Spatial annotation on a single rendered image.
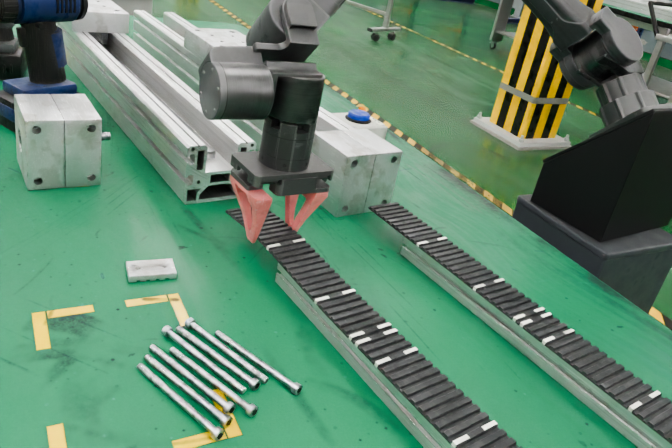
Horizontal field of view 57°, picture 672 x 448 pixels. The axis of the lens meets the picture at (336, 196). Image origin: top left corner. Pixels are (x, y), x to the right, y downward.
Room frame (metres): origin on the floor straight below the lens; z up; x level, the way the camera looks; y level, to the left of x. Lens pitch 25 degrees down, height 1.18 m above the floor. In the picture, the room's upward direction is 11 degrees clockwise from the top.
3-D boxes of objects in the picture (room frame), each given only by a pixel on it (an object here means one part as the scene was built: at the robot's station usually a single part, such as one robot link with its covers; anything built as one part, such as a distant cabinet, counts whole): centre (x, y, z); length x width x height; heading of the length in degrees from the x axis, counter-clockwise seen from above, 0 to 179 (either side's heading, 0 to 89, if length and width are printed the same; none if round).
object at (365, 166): (0.85, -0.02, 0.83); 0.12 x 0.09 x 0.10; 129
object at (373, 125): (1.05, -0.01, 0.81); 0.10 x 0.08 x 0.06; 129
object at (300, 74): (0.63, 0.07, 0.99); 0.07 x 0.06 x 0.07; 126
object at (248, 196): (0.63, 0.08, 0.85); 0.07 x 0.07 x 0.09; 39
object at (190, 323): (0.45, 0.07, 0.78); 0.11 x 0.01 x 0.01; 58
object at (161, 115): (1.07, 0.41, 0.82); 0.80 x 0.10 x 0.09; 39
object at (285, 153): (0.64, 0.07, 0.93); 0.10 x 0.07 x 0.07; 129
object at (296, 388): (0.45, 0.04, 0.78); 0.11 x 0.01 x 0.01; 58
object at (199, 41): (1.19, 0.27, 0.87); 0.16 x 0.11 x 0.07; 39
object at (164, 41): (1.19, 0.27, 0.82); 0.80 x 0.10 x 0.09; 39
